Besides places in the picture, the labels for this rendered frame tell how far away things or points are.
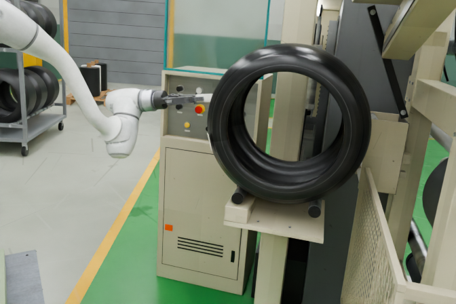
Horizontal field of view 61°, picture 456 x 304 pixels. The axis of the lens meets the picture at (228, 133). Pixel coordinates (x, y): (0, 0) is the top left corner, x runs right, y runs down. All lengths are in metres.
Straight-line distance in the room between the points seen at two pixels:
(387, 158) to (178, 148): 1.10
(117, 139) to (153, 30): 8.97
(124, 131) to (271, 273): 1.00
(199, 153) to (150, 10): 8.47
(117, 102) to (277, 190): 0.70
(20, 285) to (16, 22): 0.83
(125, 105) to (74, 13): 9.44
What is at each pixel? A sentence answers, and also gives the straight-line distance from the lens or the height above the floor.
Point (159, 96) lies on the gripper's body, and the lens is 1.52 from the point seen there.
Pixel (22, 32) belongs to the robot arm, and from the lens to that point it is 1.29.
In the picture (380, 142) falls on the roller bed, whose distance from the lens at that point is 1.65.
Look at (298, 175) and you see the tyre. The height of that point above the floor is 0.94.
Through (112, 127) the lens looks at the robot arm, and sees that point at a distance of 1.48.
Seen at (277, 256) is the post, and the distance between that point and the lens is 1.95.
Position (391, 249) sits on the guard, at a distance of 1.07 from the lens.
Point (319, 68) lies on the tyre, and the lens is 1.28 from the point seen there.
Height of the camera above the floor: 1.49
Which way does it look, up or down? 15 degrees down
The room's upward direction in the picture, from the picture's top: 4 degrees clockwise
